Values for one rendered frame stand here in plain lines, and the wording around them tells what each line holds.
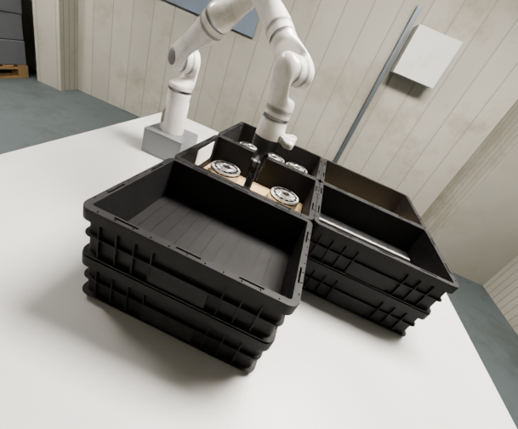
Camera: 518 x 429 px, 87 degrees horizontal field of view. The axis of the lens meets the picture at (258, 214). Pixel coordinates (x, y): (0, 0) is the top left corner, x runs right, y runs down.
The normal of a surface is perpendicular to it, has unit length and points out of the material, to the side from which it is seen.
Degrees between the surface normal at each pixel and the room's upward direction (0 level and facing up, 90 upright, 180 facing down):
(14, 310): 0
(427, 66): 90
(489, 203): 90
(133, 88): 90
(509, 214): 90
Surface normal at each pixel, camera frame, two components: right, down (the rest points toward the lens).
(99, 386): 0.34, -0.79
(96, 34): -0.22, 0.46
